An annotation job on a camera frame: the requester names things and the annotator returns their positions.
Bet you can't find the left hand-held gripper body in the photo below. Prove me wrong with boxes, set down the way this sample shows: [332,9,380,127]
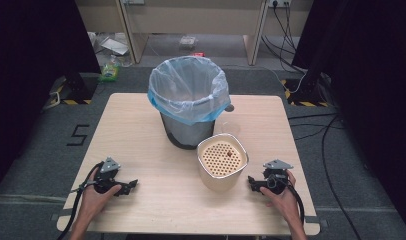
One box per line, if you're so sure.
[93,156,126,196]

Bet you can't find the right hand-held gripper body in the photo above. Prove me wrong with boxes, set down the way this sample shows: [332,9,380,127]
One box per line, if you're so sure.
[260,158,295,196]

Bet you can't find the person's left hand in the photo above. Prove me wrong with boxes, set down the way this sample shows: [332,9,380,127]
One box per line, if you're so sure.
[80,166,123,218]

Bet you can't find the person's right hand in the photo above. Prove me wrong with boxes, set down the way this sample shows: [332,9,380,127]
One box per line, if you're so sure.
[259,169,301,219]

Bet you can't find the beige bucket with perforated strainer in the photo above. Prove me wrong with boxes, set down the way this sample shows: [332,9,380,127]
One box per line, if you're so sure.
[196,132,250,193]

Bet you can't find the clear plastic cup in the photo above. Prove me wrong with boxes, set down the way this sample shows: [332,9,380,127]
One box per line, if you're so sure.
[220,120,242,138]

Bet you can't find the grey trash bin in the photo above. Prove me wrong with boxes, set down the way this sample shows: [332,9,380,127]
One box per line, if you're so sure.
[159,112,216,151]

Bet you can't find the black stand base striped tape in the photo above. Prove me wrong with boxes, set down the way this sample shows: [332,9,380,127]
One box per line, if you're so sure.
[48,71,100,106]
[280,73,331,108]

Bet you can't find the green snack packet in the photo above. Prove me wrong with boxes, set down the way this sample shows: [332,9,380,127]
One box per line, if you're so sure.
[98,59,121,83]

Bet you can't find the clear blue-edged bin bag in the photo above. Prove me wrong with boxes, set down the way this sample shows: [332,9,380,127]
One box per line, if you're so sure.
[147,55,232,127]

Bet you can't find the white paper sheet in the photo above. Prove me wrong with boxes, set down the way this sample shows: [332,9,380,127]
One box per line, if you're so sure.
[100,36,130,57]

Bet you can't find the black curtain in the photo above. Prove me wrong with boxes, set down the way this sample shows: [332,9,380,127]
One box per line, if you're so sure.
[291,0,406,236]
[0,0,102,198]

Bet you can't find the clear plastic box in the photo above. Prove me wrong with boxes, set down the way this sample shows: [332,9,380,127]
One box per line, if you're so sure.
[178,35,198,51]

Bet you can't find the right hand-held gripper black cable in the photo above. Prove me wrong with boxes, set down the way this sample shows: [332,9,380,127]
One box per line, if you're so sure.
[270,175,306,225]

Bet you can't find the hand-held gripper black cable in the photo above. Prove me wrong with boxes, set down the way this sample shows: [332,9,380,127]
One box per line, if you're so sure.
[270,175,306,225]
[56,161,106,240]

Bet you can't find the left hand-held gripper black cable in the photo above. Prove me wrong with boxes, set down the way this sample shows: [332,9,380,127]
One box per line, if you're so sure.
[56,161,106,240]

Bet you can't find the black floor cable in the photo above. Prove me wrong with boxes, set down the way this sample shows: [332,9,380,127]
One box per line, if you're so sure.
[286,112,364,240]

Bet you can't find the white floor cable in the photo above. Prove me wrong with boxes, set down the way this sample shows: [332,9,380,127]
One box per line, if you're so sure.
[220,63,308,95]

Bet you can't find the black wall cables bundle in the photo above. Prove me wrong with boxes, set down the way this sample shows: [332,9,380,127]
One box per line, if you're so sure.
[260,2,308,75]

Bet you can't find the white wall socket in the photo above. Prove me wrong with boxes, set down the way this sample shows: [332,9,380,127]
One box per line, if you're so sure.
[268,0,293,8]

